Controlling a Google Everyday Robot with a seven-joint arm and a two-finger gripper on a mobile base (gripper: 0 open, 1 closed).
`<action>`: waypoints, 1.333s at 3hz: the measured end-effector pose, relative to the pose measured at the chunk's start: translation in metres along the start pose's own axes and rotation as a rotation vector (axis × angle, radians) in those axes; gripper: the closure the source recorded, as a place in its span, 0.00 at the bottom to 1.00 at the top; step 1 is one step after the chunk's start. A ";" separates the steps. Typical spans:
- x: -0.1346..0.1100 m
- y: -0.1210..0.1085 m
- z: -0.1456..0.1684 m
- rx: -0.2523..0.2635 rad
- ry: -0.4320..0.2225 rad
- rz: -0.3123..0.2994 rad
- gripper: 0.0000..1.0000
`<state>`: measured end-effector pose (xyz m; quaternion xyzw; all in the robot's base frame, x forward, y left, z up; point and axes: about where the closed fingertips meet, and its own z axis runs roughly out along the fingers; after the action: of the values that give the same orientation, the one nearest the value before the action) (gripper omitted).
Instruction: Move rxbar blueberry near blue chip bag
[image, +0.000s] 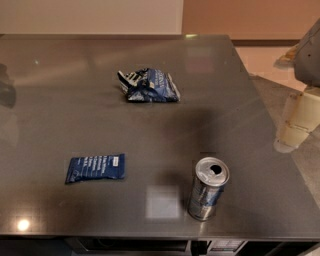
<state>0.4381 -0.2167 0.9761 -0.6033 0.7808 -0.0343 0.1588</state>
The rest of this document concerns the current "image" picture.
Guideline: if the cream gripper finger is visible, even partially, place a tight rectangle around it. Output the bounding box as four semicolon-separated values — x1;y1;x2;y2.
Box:
274;87;320;153

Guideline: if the blue rxbar blueberry bar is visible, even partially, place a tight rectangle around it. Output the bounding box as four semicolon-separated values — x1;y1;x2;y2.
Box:
65;154;125;184

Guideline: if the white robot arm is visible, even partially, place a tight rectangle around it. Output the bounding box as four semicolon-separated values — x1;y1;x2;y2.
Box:
274;19;320;153

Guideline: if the crumpled blue chip bag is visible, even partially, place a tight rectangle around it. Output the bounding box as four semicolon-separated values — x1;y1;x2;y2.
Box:
117;68;181;103

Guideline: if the silver blue drink can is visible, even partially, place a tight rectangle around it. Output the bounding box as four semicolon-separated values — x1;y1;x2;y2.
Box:
188;157;230;221

